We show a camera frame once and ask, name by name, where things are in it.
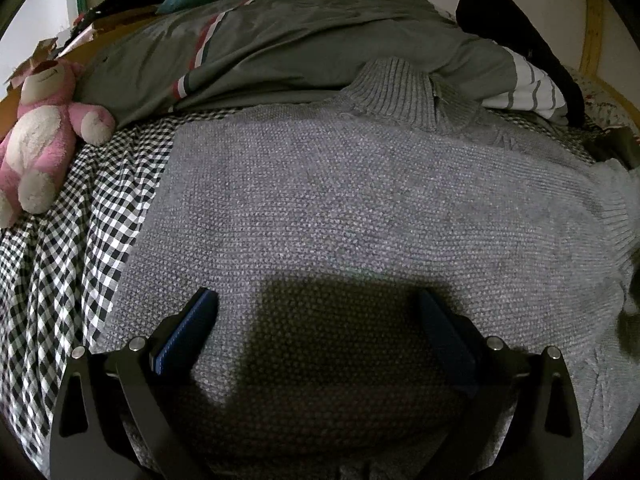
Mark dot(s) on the pile of dark clothes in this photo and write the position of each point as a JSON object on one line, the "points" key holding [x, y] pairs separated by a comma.
{"points": [[125, 4]]}

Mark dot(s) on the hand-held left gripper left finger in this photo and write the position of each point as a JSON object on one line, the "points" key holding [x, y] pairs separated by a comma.
{"points": [[187, 327]]}

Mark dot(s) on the black white checkered bedsheet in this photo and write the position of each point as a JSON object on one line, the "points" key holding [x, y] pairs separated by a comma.
{"points": [[75, 240]]}

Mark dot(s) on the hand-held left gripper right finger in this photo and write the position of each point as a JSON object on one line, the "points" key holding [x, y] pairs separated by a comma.
{"points": [[450, 332]]}

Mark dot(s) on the grey duvet with stripes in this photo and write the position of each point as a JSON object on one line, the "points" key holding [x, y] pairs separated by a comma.
{"points": [[300, 45]]}

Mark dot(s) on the dark cloth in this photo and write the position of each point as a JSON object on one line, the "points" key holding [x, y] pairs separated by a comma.
{"points": [[617, 147]]}

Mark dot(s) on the pink plush bear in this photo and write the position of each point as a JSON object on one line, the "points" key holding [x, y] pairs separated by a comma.
{"points": [[40, 130]]}

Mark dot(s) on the black garment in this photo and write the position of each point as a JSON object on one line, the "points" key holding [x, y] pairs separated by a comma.
{"points": [[500, 15]]}

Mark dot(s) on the white grey striped cloth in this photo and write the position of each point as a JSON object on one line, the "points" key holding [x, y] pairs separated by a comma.
{"points": [[530, 85]]}

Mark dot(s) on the light wooden rail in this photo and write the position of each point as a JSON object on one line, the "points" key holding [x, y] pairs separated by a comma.
{"points": [[594, 25]]}

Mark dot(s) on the grey knit sweater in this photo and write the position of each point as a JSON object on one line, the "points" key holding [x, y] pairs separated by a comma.
{"points": [[350, 185]]}

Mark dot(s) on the floral cloth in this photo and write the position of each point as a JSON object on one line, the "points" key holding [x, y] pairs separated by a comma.
{"points": [[602, 102]]}

